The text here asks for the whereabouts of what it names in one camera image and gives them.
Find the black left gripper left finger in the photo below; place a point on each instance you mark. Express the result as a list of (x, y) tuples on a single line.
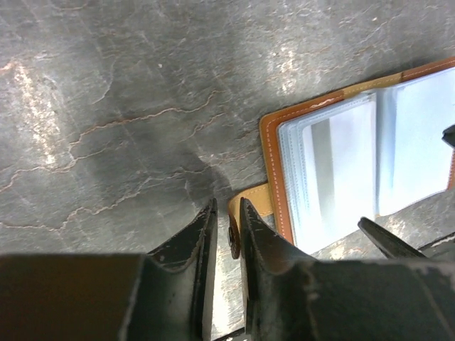
[(166, 294)]

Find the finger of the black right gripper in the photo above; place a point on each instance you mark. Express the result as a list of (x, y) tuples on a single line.
[(390, 246), (448, 136)]

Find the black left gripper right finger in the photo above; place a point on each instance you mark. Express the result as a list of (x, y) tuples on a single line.
[(290, 295)]

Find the white card with stripe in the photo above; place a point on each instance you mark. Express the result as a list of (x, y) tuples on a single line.
[(339, 154)]

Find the brown leather card holder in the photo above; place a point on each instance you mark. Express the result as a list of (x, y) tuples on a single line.
[(413, 108)]

